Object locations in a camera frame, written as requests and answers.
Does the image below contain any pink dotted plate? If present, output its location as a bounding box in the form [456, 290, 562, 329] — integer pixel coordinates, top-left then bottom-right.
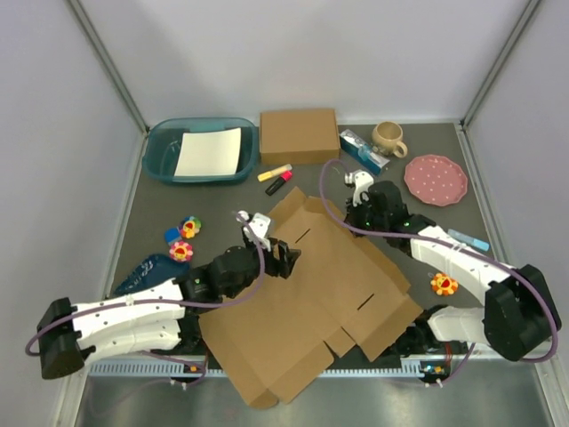
[404, 154, 469, 207]

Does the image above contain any orange plush flower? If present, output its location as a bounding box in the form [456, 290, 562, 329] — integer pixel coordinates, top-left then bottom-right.
[430, 273, 459, 296]

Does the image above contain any green yellow plush flower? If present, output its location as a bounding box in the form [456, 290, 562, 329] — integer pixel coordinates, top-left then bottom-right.
[179, 215, 202, 239]

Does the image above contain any dark blue patterned pouch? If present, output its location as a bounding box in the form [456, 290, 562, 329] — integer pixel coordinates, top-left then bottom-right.
[110, 254, 190, 297]

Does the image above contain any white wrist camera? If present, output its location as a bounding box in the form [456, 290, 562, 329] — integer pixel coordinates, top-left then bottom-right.
[344, 170, 374, 207]
[236, 210, 271, 251]

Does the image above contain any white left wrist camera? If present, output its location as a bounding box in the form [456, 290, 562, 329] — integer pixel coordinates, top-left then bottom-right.
[236, 210, 271, 251]

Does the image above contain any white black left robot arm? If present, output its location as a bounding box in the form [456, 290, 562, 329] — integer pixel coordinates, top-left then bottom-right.
[33, 238, 301, 380]

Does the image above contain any grey slotted cable duct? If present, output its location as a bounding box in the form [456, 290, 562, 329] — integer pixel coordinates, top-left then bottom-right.
[88, 359, 447, 378]

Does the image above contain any pink plush flower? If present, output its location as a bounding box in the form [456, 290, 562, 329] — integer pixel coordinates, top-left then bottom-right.
[169, 240, 194, 262]

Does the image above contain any white paper sheet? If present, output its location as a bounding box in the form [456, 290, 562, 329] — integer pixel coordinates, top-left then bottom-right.
[173, 128, 242, 178]

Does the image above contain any yellow highlighter pen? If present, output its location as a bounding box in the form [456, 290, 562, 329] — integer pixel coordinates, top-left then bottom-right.
[257, 164, 293, 182]

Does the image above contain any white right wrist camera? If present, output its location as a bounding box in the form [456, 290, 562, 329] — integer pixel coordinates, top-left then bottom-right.
[344, 170, 374, 207]

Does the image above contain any light blue marker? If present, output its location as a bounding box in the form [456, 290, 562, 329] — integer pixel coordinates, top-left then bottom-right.
[447, 229, 490, 252]

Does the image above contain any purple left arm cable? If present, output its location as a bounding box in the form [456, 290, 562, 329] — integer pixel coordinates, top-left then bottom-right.
[26, 211, 268, 392]

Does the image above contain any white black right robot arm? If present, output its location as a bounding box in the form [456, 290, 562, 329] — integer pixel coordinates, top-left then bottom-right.
[344, 171, 562, 361]

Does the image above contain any closed brown cardboard box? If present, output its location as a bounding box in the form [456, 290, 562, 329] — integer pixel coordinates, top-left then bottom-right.
[260, 108, 341, 165]

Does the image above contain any teal plastic bin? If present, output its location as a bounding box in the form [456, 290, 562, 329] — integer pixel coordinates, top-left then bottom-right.
[142, 117, 260, 184]

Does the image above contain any brown cardboard box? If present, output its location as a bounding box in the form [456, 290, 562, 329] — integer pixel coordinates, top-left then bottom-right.
[199, 189, 421, 409]
[260, 108, 341, 165]

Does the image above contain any beige ceramic mug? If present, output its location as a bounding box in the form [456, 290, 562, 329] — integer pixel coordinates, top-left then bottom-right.
[372, 121, 408, 158]

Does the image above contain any blue toothbrush package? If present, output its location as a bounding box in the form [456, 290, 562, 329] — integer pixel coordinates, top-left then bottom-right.
[339, 129, 389, 175]

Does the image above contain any black pink highlighter pen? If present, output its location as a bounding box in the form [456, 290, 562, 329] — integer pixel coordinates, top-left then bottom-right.
[265, 171, 293, 196]

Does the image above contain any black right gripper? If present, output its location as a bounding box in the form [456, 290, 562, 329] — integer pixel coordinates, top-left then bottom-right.
[342, 191, 389, 238]

